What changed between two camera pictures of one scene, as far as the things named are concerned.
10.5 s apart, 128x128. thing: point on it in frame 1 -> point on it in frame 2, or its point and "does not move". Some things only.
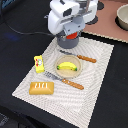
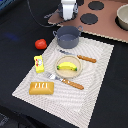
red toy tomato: [71, 36] -> [41, 44]
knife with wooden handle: [84, 58] does not move
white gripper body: [65, 17] -> [68, 9]
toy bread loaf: [41, 88] does not move
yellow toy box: [39, 65] does not move
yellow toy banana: [67, 65] does not move
